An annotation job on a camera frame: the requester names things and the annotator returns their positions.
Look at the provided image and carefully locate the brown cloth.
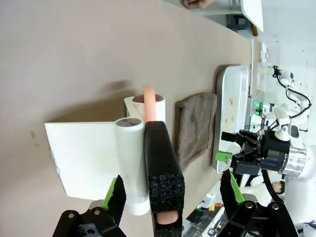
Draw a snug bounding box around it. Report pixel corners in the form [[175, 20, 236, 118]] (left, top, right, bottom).
[[174, 92, 218, 171]]

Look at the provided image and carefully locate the clear plastic container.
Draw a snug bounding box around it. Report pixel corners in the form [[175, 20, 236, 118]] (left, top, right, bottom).
[[256, 62, 275, 91]]

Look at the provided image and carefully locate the person bare hand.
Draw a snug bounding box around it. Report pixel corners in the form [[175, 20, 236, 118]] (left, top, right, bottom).
[[179, 0, 215, 9]]

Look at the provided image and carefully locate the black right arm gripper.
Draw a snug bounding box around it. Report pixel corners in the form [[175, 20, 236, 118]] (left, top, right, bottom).
[[215, 128, 291, 176]]

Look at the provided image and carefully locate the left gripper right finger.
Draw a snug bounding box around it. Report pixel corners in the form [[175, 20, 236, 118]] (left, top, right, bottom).
[[219, 169, 297, 237]]

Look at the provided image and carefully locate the white tray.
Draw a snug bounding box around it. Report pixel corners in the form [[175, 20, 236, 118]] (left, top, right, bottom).
[[211, 64, 249, 175]]

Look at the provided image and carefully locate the white control box with buttons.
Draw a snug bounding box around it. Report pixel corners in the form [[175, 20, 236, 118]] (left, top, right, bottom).
[[195, 192, 224, 223]]

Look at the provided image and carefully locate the small white device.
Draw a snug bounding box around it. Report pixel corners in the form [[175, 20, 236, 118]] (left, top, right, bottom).
[[259, 42, 270, 62]]

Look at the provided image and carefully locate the white panel board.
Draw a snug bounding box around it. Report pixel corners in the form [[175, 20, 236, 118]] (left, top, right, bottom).
[[240, 0, 264, 33]]

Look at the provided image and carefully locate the dark grey crate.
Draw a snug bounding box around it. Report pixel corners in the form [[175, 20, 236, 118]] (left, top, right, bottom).
[[226, 14, 248, 32]]

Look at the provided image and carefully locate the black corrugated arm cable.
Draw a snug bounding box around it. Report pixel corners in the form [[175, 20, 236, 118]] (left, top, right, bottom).
[[261, 169, 284, 204]]

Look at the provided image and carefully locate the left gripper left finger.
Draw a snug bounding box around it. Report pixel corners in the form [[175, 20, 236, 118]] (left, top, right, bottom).
[[52, 174, 129, 237]]

